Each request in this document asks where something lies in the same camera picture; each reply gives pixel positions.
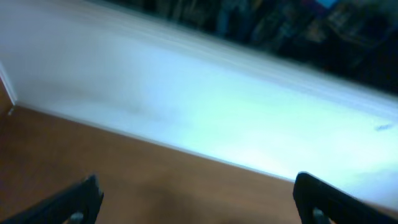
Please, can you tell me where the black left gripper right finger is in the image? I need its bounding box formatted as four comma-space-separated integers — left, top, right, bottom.
293, 172, 397, 224

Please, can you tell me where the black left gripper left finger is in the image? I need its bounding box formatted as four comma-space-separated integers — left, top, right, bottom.
1, 175, 104, 224

